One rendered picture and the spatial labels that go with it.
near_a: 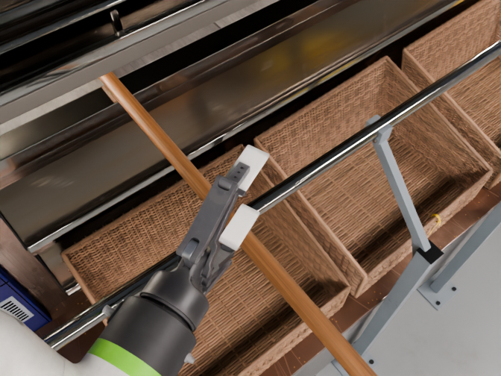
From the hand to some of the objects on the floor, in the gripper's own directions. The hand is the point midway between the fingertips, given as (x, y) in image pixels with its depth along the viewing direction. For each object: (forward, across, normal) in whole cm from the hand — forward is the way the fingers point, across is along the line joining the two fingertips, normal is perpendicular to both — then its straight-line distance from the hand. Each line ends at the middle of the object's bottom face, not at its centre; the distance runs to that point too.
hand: (250, 188), depth 64 cm
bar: (+30, +134, +25) cm, 139 cm away
